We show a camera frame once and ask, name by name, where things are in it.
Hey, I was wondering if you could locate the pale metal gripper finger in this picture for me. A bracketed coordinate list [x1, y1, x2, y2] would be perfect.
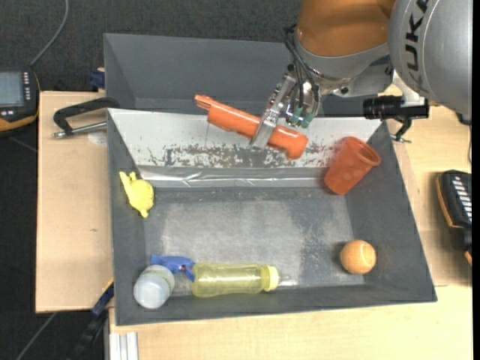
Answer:
[248, 114, 282, 152]

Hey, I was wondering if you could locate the orange hand tool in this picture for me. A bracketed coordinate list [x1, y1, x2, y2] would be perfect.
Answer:
[193, 94, 310, 161]

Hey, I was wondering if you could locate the orange plastic cup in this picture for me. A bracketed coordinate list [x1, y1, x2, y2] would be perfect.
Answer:
[323, 136, 383, 197]

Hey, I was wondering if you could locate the grey metal bin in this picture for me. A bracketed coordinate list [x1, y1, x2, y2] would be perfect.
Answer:
[102, 32, 439, 327]

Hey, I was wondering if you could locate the yellow toy animal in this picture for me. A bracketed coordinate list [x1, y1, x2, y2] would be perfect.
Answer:
[118, 170, 155, 219]

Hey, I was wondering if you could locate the yellow clear plastic bottle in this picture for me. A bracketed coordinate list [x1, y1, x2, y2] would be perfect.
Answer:
[190, 262, 292, 299]

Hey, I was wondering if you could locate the orange ball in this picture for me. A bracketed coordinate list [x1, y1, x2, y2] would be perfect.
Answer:
[339, 239, 377, 276]

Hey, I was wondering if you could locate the white spray bottle blue trigger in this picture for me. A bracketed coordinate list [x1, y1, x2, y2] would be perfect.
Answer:
[132, 253, 197, 311]

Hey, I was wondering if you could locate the pale wood board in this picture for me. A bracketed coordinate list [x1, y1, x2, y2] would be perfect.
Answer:
[34, 90, 115, 314]

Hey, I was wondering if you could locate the black cylinder on white bracket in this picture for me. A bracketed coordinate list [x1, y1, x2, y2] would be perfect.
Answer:
[362, 69, 430, 144]

